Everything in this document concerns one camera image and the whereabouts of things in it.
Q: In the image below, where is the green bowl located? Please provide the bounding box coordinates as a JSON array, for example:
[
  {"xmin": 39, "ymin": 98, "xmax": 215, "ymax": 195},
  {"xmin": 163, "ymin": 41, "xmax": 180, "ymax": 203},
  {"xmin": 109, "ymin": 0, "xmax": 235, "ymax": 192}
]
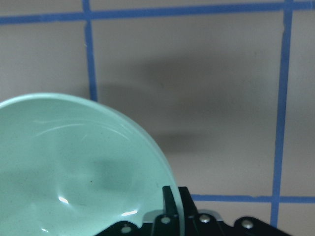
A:
[{"xmin": 0, "ymin": 93, "xmax": 184, "ymax": 236}]

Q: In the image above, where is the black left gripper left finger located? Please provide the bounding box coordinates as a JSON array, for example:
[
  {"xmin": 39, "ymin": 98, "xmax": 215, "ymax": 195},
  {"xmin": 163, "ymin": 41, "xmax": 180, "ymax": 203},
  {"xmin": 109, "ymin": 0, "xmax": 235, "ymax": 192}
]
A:
[{"xmin": 151, "ymin": 186, "xmax": 180, "ymax": 236}]

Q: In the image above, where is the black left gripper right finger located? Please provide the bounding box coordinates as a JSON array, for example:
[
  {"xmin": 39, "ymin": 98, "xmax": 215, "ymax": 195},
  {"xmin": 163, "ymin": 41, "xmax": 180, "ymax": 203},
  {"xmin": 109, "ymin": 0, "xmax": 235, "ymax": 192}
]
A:
[{"xmin": 178, "ymin": 186, "xmax": 225, "ymax": 236}]

